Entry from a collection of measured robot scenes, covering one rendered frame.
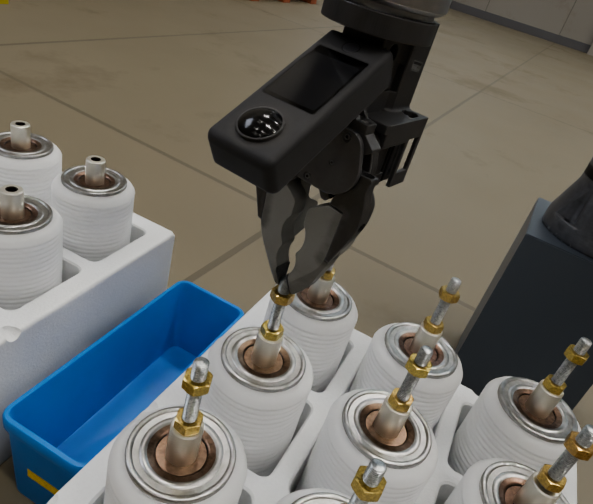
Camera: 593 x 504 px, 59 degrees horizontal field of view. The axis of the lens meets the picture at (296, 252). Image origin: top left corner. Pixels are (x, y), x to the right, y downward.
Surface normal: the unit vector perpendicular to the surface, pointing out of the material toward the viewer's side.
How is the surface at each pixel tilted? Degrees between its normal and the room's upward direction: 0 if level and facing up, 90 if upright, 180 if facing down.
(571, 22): 90
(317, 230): 90
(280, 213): 90
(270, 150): 28
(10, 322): 0
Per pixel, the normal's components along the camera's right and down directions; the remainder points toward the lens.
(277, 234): -0.61, 0.29
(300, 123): -0.07, -0.58
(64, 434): 0.88, 0.39
